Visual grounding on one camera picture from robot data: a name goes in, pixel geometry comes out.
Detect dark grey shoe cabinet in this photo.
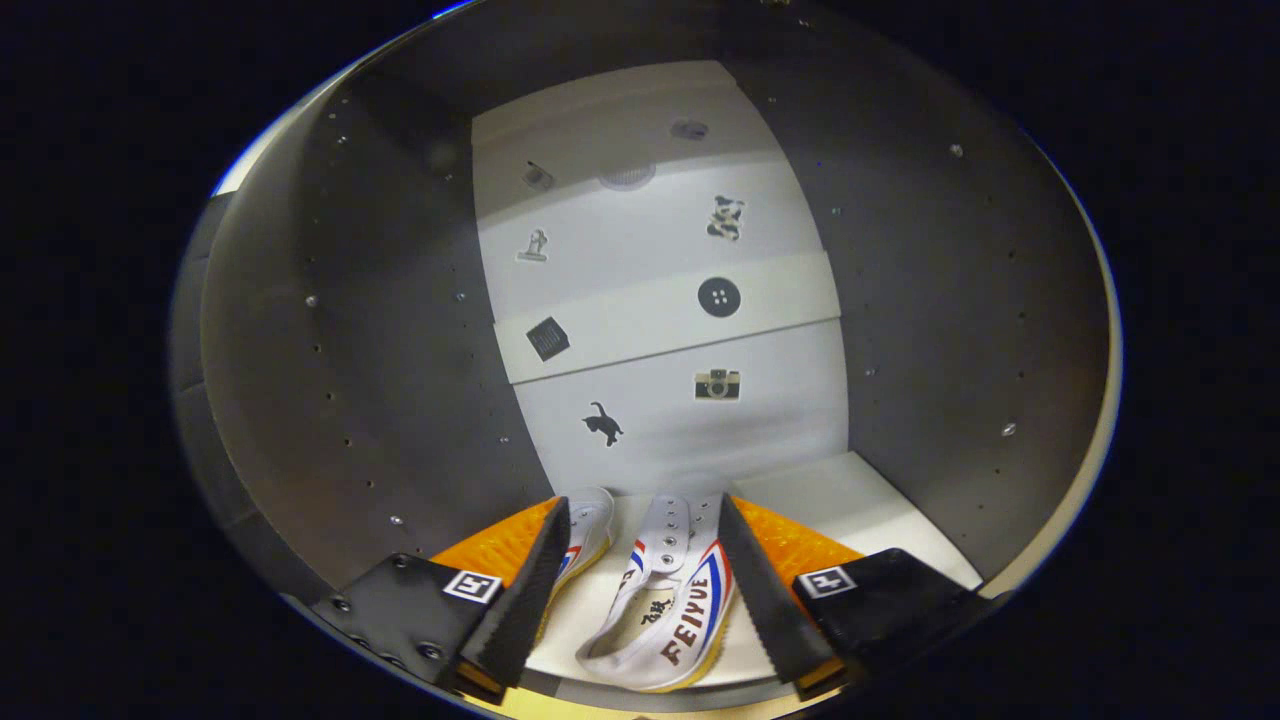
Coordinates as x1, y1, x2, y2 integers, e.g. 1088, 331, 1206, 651
170, 0, 1121, 716

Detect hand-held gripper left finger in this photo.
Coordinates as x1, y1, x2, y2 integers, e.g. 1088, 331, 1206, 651
312, 497, 571, 696

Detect white canvas shoe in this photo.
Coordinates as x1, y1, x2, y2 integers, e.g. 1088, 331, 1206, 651
540, 486, 617, 641
575, 492, 738, 693

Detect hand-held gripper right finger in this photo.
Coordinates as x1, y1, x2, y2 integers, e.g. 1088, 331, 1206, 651
718, 493, 986, 691

